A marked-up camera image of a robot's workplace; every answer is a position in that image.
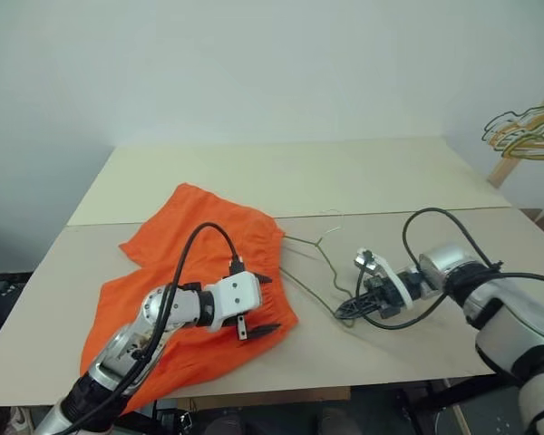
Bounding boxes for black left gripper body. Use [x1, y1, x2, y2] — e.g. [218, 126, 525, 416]
[221, 312, 250, 341]

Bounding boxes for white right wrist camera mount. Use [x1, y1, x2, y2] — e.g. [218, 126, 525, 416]
[353, 247, 415, 310]

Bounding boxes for white pink sneaker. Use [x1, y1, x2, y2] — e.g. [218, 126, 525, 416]
[7, 406, 34, 432]

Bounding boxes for orange shorts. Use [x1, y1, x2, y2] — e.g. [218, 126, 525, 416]
[80, 182, 300, 416]

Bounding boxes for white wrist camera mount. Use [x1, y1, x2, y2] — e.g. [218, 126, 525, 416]
[209, 269, 265, 332]
[353, 247, 415, 310]

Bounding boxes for thin wooden stick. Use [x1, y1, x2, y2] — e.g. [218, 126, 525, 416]
[450, 401, 471, 435]

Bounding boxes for hangers on wooden rack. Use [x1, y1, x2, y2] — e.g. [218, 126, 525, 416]
[487, 76, 544, 187]

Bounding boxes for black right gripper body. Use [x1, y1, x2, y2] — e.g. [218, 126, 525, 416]
[364, 275, 409, 319]

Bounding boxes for thin wire clothes hanger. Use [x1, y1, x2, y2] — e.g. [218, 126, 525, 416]
[277, 208, 360, 331]

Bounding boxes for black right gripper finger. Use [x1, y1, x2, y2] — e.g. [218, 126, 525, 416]
[334, 302, 382, 321]
[346, 293, 382, 309]

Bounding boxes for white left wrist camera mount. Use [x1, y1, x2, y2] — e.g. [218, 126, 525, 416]
[209, 269, 265, 332]

